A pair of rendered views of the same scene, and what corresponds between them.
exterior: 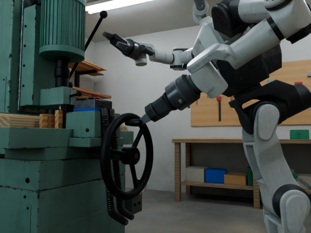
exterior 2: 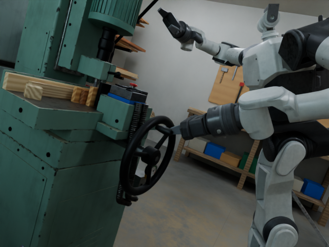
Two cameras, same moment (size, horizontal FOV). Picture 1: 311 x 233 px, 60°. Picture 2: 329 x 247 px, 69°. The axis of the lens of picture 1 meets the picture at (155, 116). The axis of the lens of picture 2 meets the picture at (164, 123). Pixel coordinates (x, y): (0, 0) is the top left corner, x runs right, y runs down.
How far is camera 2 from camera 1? 0.23 m
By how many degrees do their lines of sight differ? 13
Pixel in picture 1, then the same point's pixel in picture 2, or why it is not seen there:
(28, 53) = (77, 12)
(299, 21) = not seen: outside the picture
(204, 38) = (263, 57)
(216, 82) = (264, 127)
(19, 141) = (46, 123)
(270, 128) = (291, 165)
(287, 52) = not seen: hidden behind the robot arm
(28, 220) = (42, 190)
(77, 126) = (107, 112)
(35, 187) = (54, 164)
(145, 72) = not seen: hidden behind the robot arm
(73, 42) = (126, 17)
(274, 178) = (274, 208)
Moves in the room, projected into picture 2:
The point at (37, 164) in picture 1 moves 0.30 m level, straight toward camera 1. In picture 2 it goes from (60, 144) to (53, 197)
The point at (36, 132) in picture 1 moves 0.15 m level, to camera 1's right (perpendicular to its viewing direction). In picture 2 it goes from (66, 115) to (116, 131)
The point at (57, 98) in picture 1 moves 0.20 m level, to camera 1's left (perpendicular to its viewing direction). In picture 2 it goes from (95, 71) to (45, 55)
